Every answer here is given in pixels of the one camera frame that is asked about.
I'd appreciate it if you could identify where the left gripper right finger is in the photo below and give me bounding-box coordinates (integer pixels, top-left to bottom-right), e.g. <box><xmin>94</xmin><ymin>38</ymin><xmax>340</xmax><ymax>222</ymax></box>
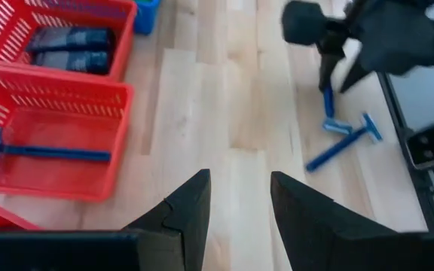
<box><xmin>270</xmin><ymin>171</ymin><xmax>396</xmax><ymax>271</ymax></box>

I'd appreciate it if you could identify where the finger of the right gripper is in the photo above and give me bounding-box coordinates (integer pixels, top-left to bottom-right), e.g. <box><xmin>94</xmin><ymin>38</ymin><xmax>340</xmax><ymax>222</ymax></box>
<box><xmin>317</xmin><ymin>52</ymin><xmax>345</xmax><ymax>93</ymax></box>
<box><xmin>339</xmin><ymin>56</ymin><xmax>372</xmax><ymax>94</ymax></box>

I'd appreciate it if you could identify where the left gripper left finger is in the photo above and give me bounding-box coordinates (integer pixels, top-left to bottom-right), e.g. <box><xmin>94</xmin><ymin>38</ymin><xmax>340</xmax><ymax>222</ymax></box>
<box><xmin>122</xmin><ymin>168</ymin><xmax>212</xmax><ymax>271</ymax></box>

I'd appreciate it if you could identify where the blue plastic basket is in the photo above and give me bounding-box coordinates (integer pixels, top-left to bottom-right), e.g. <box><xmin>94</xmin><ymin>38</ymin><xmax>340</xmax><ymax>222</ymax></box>
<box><xmin>133</xmin><ymin>0</ymin><xmax>162</xmax><ymax>36</ymax></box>

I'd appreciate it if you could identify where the black metal table frame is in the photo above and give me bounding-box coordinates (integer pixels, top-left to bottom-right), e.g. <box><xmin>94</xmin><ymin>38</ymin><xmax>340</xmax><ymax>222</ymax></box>
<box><xmin>377</xmin><ymin>70</ymin><xmax>434</xmax><ymax>233</ymax></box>

